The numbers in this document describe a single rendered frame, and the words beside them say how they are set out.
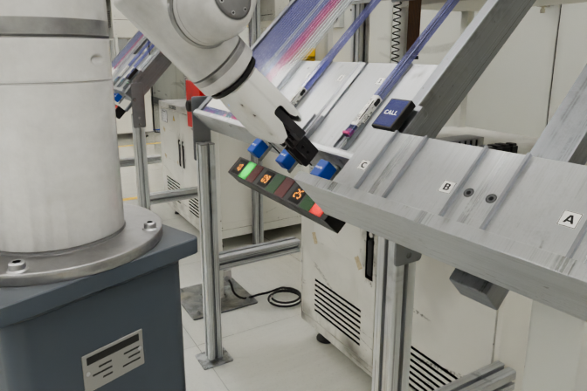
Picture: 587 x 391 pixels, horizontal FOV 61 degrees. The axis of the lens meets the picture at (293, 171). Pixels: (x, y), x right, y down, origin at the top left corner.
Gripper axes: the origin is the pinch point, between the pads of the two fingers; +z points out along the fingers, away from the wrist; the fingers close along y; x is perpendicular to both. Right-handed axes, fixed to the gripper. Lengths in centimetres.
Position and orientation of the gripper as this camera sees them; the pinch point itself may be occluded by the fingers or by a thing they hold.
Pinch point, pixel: (301, 149)
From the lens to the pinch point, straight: 73.4
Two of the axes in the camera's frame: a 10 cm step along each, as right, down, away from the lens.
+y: 5.1, 2.0, -8.4
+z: 6.1, 6.1, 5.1
